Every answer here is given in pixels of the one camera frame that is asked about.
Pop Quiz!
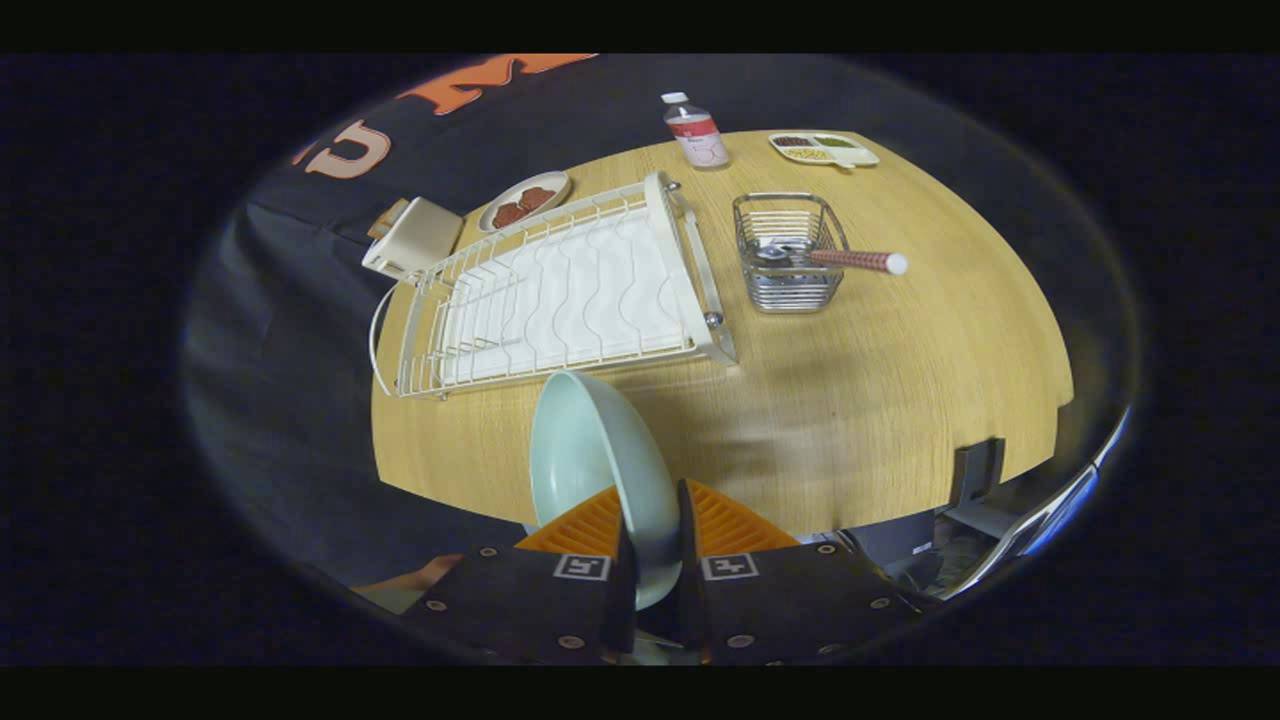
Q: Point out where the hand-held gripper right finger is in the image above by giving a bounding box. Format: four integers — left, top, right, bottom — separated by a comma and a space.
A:
676, 478, 941, 666

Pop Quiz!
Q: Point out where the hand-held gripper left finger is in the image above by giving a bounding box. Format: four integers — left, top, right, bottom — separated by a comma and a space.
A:
400, 485, 638, 666

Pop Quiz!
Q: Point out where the light green plate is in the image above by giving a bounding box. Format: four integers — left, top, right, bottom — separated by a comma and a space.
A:
528, 370, 683, 611

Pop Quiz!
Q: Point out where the metal wire basket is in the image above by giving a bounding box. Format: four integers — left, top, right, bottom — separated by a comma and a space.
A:
732, 192, 851, 315

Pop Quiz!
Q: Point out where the white wire dish rack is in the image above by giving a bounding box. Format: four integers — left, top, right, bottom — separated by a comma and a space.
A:
368, 172, 739, 401

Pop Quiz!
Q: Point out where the spoon with red patterned handle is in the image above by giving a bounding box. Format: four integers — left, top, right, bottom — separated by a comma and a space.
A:
755, 238, 909, 277

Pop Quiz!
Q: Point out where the white oval plate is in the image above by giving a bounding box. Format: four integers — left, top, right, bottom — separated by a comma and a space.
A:
478, 170, 572, 234

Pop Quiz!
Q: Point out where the black table edge clamp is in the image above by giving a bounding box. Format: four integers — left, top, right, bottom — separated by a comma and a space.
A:
950, 437, 1006, 506

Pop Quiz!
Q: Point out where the white toaster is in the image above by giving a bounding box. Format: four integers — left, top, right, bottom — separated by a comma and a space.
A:
362, 196, 463, 283

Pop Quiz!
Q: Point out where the white divided tray with beans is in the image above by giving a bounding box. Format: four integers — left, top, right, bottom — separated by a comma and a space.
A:
768, 131, 881, 169

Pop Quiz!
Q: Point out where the clear plastic bottle red label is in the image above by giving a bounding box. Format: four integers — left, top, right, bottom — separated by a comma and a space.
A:
661, 92, 731, 171

